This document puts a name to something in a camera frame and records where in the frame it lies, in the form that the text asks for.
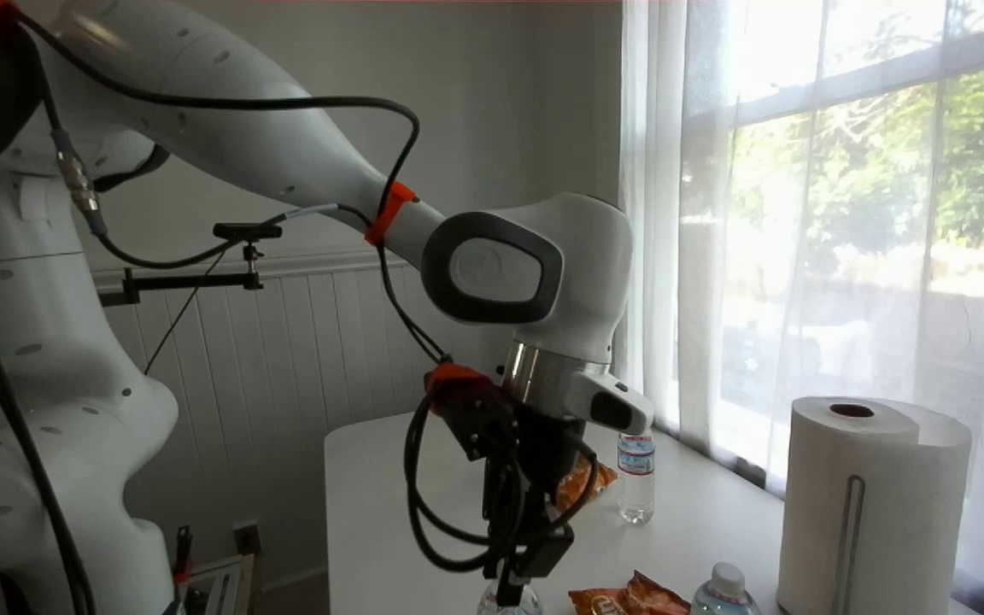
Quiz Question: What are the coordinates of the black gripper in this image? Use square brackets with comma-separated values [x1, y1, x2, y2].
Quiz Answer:
[494, 409, 587, 610]

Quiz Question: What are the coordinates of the black camera stand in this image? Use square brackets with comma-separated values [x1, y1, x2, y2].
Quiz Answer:
[95, 231, 271, 308]

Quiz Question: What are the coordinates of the metal paper towel holder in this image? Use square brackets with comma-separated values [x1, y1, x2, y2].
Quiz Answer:
[832, 472, 867, 615]

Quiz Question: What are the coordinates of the white framed picture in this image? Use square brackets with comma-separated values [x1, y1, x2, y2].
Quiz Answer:
[184, 554, 260, 615]

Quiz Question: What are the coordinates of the black stereo camera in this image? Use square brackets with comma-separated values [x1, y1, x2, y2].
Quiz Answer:
[211, 215, 286, 246]

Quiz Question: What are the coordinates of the green foliage outside window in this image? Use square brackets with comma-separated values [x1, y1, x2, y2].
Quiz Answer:
[728, 54, 984, 302]

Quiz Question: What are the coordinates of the white paper towel roll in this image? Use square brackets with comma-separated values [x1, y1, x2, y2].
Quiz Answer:
[776, 392, 977, 615]

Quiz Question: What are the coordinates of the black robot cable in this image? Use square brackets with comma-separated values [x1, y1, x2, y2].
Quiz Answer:
[0, 4, 606, 615]

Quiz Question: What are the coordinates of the orange chip bag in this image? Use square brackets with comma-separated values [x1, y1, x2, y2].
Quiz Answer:
[565, 566, 693, 615]
[554, 448, 620, 516]

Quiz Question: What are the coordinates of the black red handled tool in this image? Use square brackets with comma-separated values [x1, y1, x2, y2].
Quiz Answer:
[168, 523, 198, 615]

